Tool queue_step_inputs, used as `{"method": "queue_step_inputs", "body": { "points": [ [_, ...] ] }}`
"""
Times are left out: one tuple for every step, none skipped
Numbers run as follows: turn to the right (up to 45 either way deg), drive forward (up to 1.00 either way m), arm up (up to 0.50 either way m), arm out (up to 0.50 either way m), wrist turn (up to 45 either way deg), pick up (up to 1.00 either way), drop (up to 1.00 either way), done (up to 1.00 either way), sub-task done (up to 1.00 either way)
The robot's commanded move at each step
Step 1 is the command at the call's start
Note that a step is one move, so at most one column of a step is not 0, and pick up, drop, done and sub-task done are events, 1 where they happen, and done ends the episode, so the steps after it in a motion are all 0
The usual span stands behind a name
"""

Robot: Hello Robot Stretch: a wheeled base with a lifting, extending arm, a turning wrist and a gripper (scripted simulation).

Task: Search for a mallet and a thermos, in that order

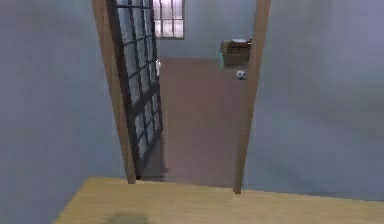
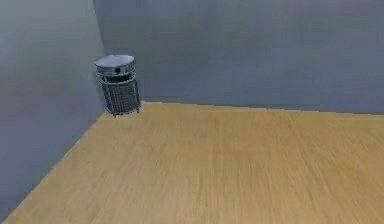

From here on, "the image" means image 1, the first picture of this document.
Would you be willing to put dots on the dark glass-paned room door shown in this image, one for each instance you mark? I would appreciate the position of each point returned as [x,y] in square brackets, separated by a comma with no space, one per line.
[138,83]

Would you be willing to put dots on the black and white ball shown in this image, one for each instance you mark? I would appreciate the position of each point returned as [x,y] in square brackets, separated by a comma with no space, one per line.
[241,74]

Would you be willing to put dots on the white item on desk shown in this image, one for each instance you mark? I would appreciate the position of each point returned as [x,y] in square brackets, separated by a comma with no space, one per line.
[238,40]

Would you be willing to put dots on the barred window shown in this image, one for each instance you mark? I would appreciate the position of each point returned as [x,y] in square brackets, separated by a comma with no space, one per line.
[168,18]

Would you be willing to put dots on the brown wooden door frame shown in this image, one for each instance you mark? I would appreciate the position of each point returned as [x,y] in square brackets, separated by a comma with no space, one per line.
[115,100]

